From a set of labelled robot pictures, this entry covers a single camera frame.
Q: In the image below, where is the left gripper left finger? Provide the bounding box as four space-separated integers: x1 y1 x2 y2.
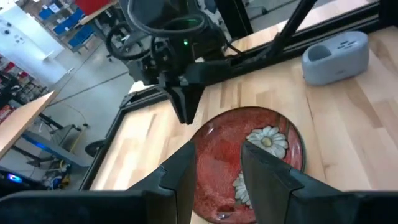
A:
0 141 198 224

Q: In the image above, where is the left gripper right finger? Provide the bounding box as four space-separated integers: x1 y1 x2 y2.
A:
241 141 398 224

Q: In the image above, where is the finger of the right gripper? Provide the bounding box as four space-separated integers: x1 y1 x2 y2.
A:
164 86 188 125
186 86 206 126

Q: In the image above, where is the red daisy flower plate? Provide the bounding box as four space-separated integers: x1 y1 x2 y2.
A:
190 106 306 224

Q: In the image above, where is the blue storage bins shelf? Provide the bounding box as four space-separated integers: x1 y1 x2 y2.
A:
37 0 96 49

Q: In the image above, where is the wooden neighbour table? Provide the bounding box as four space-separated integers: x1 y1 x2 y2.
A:
0 90 58 159

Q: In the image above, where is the white cabinet with knobs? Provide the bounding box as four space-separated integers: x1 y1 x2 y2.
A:
0 2 65 86

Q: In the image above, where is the grey plastic holder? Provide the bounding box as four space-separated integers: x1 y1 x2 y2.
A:
301 30 370 86

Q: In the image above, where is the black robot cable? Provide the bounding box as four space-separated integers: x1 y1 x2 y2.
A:
104 21 150 62

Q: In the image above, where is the black frame strut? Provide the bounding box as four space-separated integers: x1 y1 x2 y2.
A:
267 0 318 60

